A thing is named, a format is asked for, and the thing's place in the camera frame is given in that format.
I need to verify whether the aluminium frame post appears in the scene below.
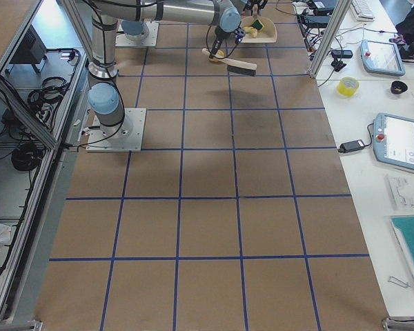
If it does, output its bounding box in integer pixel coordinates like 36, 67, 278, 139
308, 0, 351, 79

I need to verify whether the yellow green sponge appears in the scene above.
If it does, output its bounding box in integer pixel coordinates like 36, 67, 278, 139
251, 19, 265, 31

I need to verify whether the yellow tape roll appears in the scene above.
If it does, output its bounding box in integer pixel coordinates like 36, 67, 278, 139
336, 77, 359, 97

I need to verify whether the beige hand brush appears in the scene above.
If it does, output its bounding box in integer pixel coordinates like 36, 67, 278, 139
201, 48, 257, 77

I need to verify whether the beige plastic dustpan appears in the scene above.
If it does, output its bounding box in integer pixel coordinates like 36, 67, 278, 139
241, 5, 277, 43

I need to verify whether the black power adapter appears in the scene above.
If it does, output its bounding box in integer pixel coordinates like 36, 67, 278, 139
337, 139, 372, 154

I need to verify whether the brown potato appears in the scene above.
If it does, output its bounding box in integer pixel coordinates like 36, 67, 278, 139
208, 50, 225, 63

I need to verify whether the upper blue teach pendant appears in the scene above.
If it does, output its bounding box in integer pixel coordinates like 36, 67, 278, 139
359, 39, 406, 77

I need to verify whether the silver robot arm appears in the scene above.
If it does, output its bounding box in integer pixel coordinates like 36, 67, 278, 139
115, 1, 233, 149

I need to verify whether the lower blue teach pendant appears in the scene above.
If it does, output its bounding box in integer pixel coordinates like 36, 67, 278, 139
371, 112, 414, 171

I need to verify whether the blue teach pendant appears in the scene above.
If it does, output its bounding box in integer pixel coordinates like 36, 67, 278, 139
371, 112, 414, 171
359, 39, 406, 77

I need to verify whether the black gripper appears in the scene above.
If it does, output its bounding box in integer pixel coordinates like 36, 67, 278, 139
208, 28, 245, 58

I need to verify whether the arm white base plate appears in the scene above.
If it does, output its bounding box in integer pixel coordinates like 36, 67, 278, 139
115, 20, 159, 48
85, 108, 146, 152

